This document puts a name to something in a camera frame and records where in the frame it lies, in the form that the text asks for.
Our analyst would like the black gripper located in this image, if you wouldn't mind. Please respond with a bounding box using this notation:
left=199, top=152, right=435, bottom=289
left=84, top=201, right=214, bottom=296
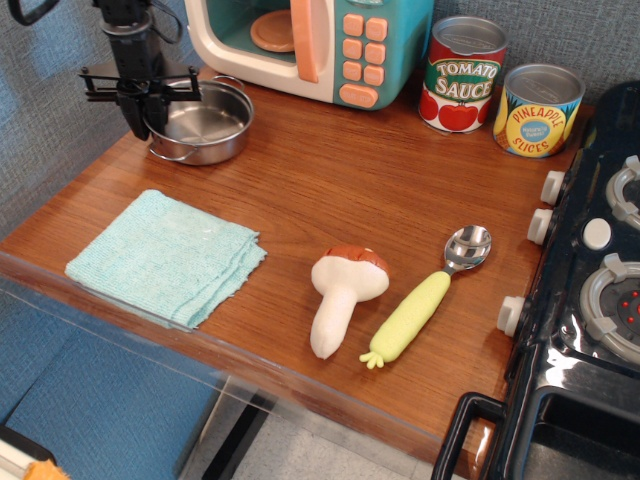
left=79, top=62, right=201, bottom=141

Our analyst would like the small stainless steel pot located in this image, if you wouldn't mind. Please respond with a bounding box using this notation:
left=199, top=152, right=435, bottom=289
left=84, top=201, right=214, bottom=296
left=149, top=75, right=254, bottom=166

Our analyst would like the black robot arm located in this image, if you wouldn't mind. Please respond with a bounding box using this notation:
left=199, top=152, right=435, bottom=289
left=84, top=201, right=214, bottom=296
left=80, top=1, right=201, bottom=140

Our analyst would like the folded light blue cloth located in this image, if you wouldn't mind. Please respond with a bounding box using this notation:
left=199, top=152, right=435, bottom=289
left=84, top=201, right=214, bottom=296
left=65, top=190, right=267, bottom=329

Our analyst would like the teal toy microwave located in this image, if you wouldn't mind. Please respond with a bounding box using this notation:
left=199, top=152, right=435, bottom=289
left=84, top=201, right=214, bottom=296
left=185, top=1, right=434, bottom=111

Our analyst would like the plush toy mushroom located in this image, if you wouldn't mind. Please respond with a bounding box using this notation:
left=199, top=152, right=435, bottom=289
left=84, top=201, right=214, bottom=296
left=310, top=245, right=390, bottom=360

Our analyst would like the clear acrylic table guard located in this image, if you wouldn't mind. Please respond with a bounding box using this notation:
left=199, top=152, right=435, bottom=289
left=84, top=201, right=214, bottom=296
left=1, top=256, right=432, bottom=479

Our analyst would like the tomato sauce can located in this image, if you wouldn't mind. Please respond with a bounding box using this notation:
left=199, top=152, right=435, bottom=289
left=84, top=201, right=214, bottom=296
left=419, top=16, right=508, bottom=133

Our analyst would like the orange object at corner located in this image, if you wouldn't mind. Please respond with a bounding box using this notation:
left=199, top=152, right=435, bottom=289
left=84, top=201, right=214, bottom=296
left=22, top=460, right=70, bottom=480

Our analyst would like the pineapple slices can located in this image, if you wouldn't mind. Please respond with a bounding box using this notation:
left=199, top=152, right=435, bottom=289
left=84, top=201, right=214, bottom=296
left=493, top=64, right=585, bottom=159

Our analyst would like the black toy stove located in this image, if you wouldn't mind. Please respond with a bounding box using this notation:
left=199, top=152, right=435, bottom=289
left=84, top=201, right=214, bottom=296
left=432, top=81, right=639, bottom=479

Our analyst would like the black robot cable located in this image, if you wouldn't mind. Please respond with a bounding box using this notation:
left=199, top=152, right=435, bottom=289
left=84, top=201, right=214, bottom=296
left=7, top=0, right=185, bottom=46

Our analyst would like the spoon with green handle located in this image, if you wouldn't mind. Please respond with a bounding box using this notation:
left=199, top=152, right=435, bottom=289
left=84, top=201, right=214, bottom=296
left=359, top=225, right=492, bottom=370

